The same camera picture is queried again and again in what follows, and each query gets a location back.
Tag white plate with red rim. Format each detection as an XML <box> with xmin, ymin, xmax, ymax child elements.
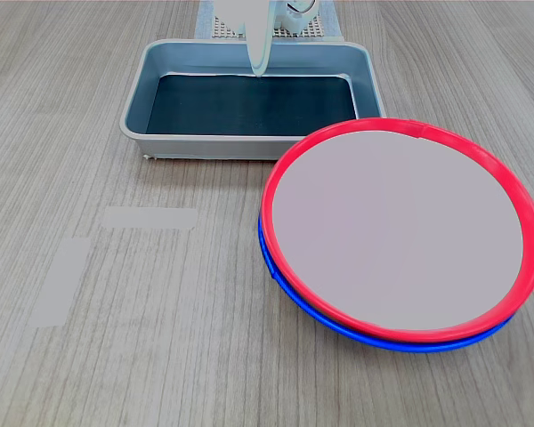
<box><xmin>261</xmin><ymin>117</ymin><xmax>534</xmax><ymax>343</ymax></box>

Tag black mat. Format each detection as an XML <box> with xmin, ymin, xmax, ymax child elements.
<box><xmin>145</xmin><ymin>73</ymin><xmax>360</xmax><ymax>136</ymax></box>

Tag steel tray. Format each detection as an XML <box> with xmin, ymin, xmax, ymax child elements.
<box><xmin>118</xmin><ymin>38</ymin><xmax>388</xmax><ymax>161</ymax></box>

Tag translucent tape strip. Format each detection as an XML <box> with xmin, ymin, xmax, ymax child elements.
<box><xmin>102</xmin><ymin>205</ymin><xmax>199</xmax><ymax>230</ymax></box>
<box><xmin>29</xmin><ymin>238</ymin><xmax>92</xmax><ymax>329</ymax></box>

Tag white plate with blue rim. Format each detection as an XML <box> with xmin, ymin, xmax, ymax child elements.
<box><xmin>257</xmin><ymin>213</ymin><xmax>517</xmax><ymax>355</ymax></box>

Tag pale perforated base plate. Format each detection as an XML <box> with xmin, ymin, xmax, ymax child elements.
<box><xmin>211</xmin><ymin>0</ymin><xmax>328</xmax><ymax>40</ymax></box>

